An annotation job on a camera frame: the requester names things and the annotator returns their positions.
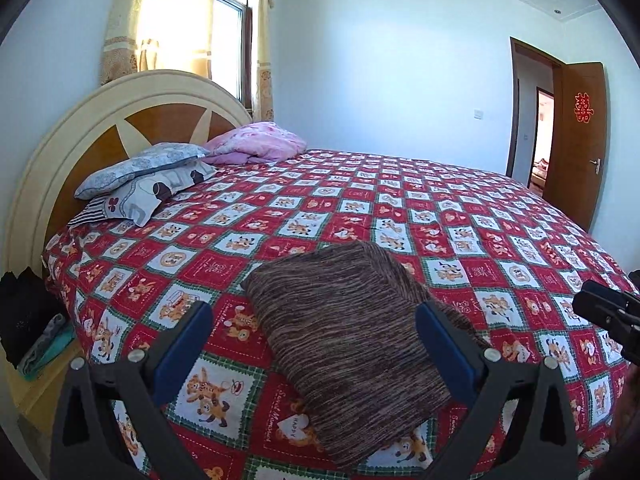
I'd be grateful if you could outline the cream and wood headboard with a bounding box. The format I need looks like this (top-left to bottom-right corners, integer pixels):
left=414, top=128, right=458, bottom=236
left=2, top=70, right=253, bottom=281

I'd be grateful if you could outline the brown wooden door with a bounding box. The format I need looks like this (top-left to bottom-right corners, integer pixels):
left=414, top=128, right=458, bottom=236
left=542, top=61, right=607, bottom=233

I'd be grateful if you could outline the grey floral pillow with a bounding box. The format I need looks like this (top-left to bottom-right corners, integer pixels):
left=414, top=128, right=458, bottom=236
left=74, top=142, right=211, bottom=201

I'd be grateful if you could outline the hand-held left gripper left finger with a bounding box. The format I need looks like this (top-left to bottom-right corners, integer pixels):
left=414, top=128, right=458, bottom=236
left=50, top=301, right=216, bottom=480

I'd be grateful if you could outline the narrow yellow curtain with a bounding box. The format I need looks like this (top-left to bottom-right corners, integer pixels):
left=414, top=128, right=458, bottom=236
left=250, top=0, right=276, bottom=122

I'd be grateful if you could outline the red checkered printed quilt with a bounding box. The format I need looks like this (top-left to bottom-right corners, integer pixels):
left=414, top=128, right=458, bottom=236
left=41, top=147, right=640, bottom=480

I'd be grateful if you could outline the grey cartoon print pillow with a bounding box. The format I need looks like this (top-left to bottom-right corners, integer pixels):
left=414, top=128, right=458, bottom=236
left=102, top=160, right=218, bottom=227

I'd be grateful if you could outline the window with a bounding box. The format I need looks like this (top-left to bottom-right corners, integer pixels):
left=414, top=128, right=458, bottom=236
left=212, top=0, right=256, bottom=111

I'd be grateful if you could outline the wide yellow curtain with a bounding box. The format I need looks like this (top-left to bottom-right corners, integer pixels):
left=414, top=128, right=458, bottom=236
left=100, top=0, right=221, bottom=87

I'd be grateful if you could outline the brown knit sweater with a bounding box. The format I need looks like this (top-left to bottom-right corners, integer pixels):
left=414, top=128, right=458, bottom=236
left=241, top=240, right=493, bottom=471

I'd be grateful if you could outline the striped pillow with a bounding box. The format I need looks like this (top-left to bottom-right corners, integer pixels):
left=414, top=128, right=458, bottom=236
left=67, top=197, right=113, bottom=228

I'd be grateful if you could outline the teal folded cloth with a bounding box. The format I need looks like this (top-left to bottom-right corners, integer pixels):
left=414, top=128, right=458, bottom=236
left=17, top=315, right=76, bottom=380

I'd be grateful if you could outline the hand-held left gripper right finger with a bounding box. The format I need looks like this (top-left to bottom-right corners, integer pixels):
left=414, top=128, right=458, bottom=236
left=416, top=301, right=581, bottom=480

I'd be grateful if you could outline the dark cloth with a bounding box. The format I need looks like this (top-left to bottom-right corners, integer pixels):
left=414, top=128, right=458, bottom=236
left=0, top=267, right=63, bottom=368

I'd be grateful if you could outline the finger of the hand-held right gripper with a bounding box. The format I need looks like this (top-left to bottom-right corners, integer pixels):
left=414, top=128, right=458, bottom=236
left=581, top=279, right=640, bottom=307
left=572, top=290, right=632, bottom=332

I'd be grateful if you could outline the brown door frame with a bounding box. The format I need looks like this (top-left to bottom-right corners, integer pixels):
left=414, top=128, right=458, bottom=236
left=505, top=36, right=566, bottom=191

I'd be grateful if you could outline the pink pillow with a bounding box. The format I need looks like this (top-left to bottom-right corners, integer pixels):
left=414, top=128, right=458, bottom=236
left=202, top=121, right=307, bottom=166

